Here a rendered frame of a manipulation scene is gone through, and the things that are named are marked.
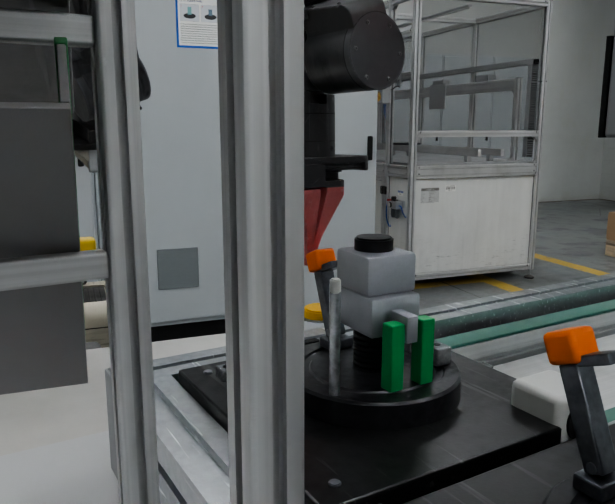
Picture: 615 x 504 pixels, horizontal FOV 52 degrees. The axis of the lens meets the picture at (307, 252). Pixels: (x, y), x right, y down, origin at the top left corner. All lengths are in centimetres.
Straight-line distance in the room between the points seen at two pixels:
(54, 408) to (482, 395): 49
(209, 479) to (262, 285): 25
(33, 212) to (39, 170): 3
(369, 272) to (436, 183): 419
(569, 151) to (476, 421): 1041
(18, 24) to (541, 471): 38
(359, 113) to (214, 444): 335
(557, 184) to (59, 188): 1053
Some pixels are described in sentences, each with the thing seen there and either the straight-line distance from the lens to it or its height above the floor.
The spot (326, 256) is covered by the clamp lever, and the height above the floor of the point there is 107.
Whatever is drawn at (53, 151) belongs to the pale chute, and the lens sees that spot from 30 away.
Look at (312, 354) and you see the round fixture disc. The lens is 54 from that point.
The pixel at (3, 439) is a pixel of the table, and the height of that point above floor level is 86.
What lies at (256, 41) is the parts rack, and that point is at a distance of 18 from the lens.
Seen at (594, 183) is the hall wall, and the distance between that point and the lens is 1128.
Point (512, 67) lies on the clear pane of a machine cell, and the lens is 499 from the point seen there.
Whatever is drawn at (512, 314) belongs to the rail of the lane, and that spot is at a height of 95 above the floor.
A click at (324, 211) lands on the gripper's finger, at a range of 56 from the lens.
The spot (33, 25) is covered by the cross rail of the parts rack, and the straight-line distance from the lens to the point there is 34.
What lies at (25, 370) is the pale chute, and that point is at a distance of 48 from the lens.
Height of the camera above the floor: 118
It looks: 11 degrees down
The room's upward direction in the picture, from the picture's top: straight up
